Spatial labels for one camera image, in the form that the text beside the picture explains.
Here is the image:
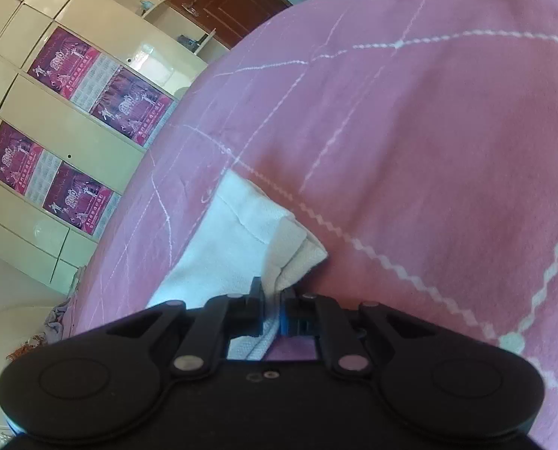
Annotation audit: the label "purple calendar poster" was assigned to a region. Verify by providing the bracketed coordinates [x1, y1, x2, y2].
[27, 27, 104, 105]
[0, 121, 51, 203]
[88, 66, 175, 147]
[42, 161, 121, 236]

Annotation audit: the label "white pants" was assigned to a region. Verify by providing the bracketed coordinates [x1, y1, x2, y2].
[145, 170, 329, 362]

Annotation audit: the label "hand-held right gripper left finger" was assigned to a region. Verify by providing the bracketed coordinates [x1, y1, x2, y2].
[96, 276, 267, 379]

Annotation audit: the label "cream wardrobe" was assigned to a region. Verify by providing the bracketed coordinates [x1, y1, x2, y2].
[0, 0, 230, 297]

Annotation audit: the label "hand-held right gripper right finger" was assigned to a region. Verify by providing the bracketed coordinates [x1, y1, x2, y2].
[281, 287, 453, 380]

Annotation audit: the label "cream corner shelves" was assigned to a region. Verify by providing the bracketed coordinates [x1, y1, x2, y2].
[86, 0, 217, 56]

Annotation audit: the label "grey cloth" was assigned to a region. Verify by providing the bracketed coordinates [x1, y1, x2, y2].
[39, 294, 77, 344]

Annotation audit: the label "pink checked bed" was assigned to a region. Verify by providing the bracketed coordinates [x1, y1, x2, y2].
[66, 0, 558, 450]

